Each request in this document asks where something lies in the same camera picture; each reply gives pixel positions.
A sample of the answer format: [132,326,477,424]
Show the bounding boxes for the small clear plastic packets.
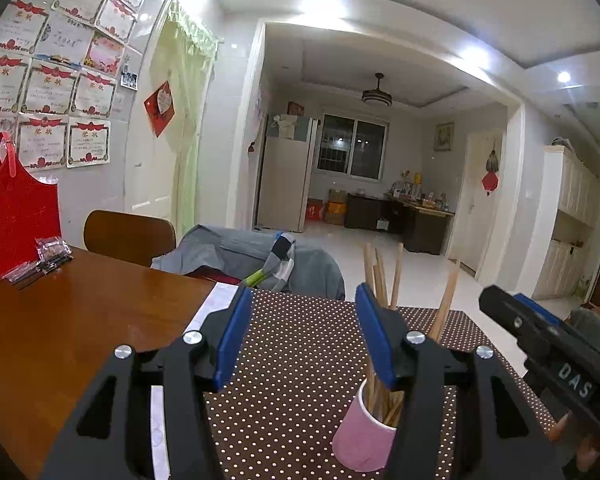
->
[17,255,75,289]

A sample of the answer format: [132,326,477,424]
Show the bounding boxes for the person's right hand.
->
[547,410,600,473]

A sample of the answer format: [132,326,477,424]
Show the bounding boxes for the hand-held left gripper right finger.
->
[355,282,566,480]

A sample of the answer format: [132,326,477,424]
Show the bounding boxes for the red diamond wall decoration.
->
[144,80,176,138]

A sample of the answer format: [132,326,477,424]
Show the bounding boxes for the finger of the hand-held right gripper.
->
[478,285,600,409]
[511,291,600,367]

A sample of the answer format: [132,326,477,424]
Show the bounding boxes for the brown cardboard box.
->
[325,189,349,227]

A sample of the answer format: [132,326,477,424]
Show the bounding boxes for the brown dotted tablecloth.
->
[200,290,571,480]

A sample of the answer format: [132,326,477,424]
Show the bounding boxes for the round ceiling lamp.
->
[361,73,393,108]

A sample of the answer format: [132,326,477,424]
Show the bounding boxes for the wall of award certificates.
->
[0,0,151,171]

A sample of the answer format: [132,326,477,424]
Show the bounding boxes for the red hanging door ornament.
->
[480,141,502,198]

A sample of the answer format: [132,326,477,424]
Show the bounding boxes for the pink cup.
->
[331,379,406,473]

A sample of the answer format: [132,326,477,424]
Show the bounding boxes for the white door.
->
[450,130,507,279]

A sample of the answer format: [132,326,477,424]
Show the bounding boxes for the checkered cloth with green strap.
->
[240,234,297,291]

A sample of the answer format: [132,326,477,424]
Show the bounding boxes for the group of wooden chopsticks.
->
[362,242,406,428]

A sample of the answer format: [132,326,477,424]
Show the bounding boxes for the barred window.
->
[316,114,392,181]

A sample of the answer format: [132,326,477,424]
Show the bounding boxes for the dark grey jacket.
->
[569,306,600,343]

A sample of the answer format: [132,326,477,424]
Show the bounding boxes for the framed wall picture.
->
[434,121,455,152]

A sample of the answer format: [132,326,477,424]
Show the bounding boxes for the light green curtain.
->
[147,0,221,242]

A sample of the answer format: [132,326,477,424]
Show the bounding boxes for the white refrigerator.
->
[256,115,322,234]

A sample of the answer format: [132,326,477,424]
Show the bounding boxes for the red gift bag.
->
[0,132,63,294]

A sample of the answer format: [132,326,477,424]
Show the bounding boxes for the white cabinet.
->
[532,145,600,302]

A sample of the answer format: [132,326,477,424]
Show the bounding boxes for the white patterned cloth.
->
[150,282,242,480]

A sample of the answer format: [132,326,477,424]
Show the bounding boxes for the brown wooden chair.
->
[83,210,177,268]

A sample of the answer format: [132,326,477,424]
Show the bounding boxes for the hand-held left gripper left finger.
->
[40,285,254,480]

